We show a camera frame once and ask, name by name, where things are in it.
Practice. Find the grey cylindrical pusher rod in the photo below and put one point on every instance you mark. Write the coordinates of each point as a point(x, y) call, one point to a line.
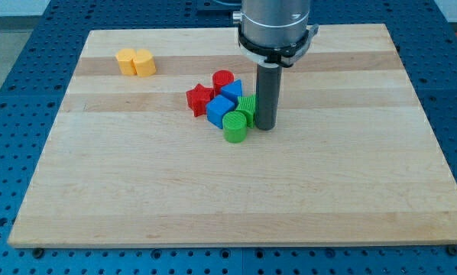
point(267, 95)

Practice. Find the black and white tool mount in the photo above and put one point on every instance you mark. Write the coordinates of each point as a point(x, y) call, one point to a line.
point(271, 57)

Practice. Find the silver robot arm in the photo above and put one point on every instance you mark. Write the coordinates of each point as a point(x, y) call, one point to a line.
point(273, 34)

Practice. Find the green star block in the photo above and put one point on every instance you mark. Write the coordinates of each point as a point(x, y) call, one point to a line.
point(247, 105)

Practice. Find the blue triangle block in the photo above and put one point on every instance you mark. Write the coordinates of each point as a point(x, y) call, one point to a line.
point(233, 91)

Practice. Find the red cylinder block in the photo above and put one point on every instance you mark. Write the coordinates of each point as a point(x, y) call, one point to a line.
point(221, 78)

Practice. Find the blue cube block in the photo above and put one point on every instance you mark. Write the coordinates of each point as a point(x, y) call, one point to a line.
point(217, 108)

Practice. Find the green cylinder block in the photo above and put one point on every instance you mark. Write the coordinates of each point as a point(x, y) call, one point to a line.
point(234, 127)

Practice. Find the red star block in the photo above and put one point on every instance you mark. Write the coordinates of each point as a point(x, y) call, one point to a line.
point(197, 99)

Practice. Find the light wooden board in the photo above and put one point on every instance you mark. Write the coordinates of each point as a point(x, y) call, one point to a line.
point(352, 159)

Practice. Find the yellow hexagon block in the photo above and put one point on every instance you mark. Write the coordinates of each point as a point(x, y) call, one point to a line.
point(125, 59)

